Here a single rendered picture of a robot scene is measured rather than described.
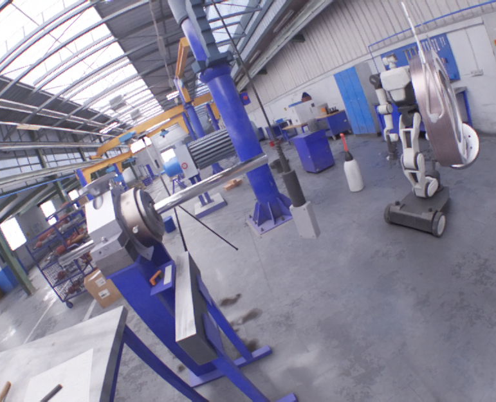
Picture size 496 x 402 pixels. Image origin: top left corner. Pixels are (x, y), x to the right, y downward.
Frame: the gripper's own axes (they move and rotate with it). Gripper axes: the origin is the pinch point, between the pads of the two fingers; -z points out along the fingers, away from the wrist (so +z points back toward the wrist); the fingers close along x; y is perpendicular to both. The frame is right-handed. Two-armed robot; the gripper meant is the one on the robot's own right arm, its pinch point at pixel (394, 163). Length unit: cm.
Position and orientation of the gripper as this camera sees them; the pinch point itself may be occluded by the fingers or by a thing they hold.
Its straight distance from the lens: 231.7
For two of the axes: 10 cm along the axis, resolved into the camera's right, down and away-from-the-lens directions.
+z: -2.1, -9.5, -2.3
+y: 3.7, 1.4, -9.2
